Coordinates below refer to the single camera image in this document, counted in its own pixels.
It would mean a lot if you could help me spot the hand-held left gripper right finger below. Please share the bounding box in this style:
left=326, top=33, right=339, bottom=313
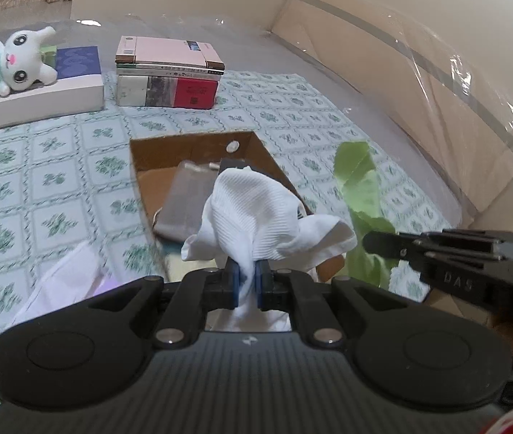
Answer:
left=256, top=259, right=413, bottom=349

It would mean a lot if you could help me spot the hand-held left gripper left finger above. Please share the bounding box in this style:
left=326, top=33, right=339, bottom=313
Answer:
left=87, top=260, right=241, bottom=350

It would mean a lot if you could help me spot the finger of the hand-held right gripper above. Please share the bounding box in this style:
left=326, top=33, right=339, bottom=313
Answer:
left=398, top=230, right=513, bottom=251
left=362, top=230, right=506, bottom=263

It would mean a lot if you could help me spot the green cloth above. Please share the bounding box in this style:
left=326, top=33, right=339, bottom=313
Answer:
left=333, top=141, right=397, bottom=290

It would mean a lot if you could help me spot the white ribbed sock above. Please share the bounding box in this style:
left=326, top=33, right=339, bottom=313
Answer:
left=181, top=166, right=357, bottom=333

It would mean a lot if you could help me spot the dark grey sock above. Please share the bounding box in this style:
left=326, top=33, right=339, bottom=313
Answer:
left=152, top=159, right=221, bottom=242

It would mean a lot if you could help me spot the cardboard box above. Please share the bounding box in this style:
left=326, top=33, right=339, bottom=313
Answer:
left=129, top=130, right=347, bottom=285

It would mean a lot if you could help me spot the plastic wrapped headboard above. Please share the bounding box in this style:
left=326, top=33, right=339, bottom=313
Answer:
left=265, top=0, right=513, bottom=231

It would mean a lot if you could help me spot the white and lilac cloth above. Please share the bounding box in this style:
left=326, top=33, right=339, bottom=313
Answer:
left=5, top=239, right=158, bottom=326

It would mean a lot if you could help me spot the stack of books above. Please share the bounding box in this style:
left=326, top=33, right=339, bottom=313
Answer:
left=115, top=35, right=225, bottom=110

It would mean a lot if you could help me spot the floral printed cloth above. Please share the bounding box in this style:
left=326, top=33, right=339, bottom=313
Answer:
left=0, top=70, right=453, bottom=417

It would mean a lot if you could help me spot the plastic wrapped mattress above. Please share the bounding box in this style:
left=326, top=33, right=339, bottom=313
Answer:
left=0, top=13, right=510, bottom=317

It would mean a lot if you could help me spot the white and blue flat box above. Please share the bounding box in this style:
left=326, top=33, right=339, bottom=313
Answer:
left=0, top=45, right=104, bottom=136

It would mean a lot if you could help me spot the white plush toy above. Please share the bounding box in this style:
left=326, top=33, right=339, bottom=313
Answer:
left=0, top=26, right=57, bottom=102

